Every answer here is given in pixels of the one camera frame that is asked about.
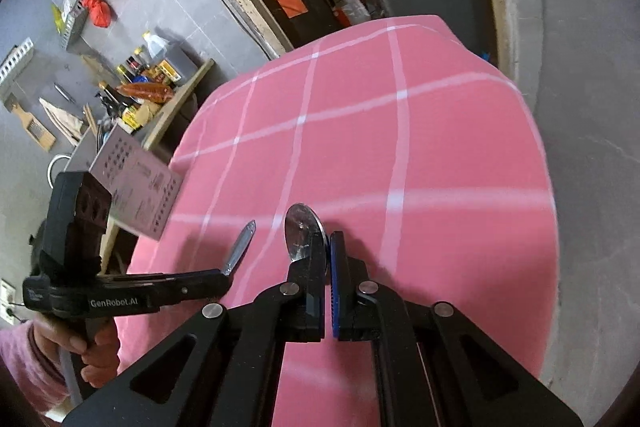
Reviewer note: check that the wooden grater board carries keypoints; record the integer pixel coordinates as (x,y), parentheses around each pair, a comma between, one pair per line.
(32,126)

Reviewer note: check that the person's left hand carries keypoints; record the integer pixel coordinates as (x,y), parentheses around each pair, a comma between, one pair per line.
(99,355)

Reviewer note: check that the white wall basket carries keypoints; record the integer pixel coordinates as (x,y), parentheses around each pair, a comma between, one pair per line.
(16,61)

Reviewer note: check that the grey wall shelf rack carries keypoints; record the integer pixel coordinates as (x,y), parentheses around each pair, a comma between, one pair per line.
(74,16)

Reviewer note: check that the white perforated utensil holder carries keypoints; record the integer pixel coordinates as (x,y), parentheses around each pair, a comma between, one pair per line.
(143,188)

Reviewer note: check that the dark soy sauce bottle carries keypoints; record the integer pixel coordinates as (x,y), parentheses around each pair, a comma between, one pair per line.
(118,102)

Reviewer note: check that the hanging dish towel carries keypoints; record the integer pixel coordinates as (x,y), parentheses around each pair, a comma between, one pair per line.
(72,127)

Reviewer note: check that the red plastic bag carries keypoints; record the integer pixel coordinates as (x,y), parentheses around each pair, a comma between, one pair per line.
(99,12)

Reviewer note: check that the round head metal utensil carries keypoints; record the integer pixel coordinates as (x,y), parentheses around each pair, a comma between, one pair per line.
(304,232)

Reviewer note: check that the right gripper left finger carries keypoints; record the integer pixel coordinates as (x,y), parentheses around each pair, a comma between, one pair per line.
(305,312)

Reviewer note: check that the pink plaid tablecloth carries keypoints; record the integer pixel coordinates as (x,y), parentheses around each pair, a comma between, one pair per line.
(427,159)

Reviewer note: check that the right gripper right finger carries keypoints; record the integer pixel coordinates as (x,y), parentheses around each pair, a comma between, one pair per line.
(353,316)

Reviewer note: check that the large oil jug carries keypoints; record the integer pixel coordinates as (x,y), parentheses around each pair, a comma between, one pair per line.
(169,58)

